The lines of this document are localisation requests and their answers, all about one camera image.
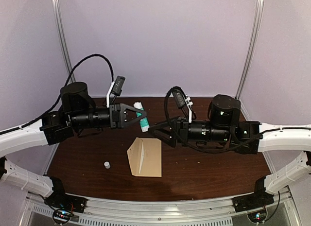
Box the small green glue stick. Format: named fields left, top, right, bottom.
left=133, top=101, right=150, bottom=133

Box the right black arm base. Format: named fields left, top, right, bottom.
left=232, top=176, right=274, bottom=212

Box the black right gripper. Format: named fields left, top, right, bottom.
left=147, top=115, right=230, bottom=149

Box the aluminium frame post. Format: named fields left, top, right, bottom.
left=52, top=0, right=75, bottom=83
left=236, top=0, right=265, bottom=99

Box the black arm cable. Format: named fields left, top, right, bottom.
left=0, top=53, right=115, bottom=134
left=164, top=86, right=263, bottom=154

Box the right round circuit board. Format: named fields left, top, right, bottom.
left=247, top=209, right=267, bottom=224

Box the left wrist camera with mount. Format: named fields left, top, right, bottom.
left=106, top=76, right=126, bottom=107

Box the round circuit board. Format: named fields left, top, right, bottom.
left=247, top=209, right=267, bottom=224
left=52, top=209, right=74, bottom=224

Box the left round circuit board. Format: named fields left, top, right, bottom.
left=52, top=209, right=74, bottom=224

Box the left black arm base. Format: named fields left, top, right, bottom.
left=45, top=177, right=87, bottom=213

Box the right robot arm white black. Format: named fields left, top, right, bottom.
left=149, top=93, right=311, bottom=208

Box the white glue stick cap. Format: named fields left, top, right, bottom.
left=104, top=161, right=111, bottom=169

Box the front aluminium slotted rail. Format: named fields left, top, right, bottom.
left=24, top=191, right=299, bottom=226

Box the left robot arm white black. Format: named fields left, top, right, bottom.
left=0, top=82, right=147, bottom=209

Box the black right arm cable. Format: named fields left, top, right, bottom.
left=164, top=86, right=263, bottom=154

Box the right aluminium frame post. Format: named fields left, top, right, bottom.
left=236, top=0, right=265, bottom=99

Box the brown kraft envelope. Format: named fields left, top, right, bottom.
left=127, top=137, right=162, bottom=177

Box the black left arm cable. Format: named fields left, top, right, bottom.
left=0, top=53, right=115, bottom=134

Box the left aluminium frame post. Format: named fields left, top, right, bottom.
left=52, top=0, right=75, bottom=83

